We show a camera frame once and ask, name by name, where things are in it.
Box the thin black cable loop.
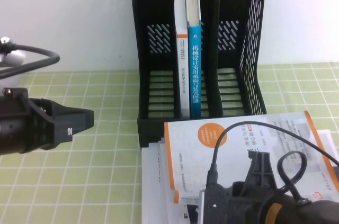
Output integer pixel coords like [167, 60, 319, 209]
[276, 150, 313, 205]

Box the black plastic book holder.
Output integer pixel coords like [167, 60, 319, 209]
[131, 0, 268, 151]

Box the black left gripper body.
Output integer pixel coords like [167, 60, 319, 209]
[0, 87, 58, 154]

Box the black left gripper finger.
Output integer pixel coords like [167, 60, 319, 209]
[48, 128, 74, 151]
[53, 103, 95, 137]

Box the green checked tablecloth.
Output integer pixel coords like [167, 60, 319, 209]
[0, 62, 339, 224]

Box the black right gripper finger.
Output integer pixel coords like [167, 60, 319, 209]
[245, 151, 278, 190]

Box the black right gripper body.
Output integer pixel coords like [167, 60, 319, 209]
[203, 181, 276, 224]

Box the white spine book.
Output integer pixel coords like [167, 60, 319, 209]
[174, 0, 191, 118]

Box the plain white book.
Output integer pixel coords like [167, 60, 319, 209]
[141, 147, 154, 224]

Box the white book dark text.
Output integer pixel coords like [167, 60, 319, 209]
[147, 141, 170, 224]

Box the white orange ROS2 book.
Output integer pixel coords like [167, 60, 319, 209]
[164, 111, 339, 204]

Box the blue spine book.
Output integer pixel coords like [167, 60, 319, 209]
[184, 0, 203, 118]

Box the black right camera cable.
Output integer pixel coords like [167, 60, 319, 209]
[207, 121, 339, 190]

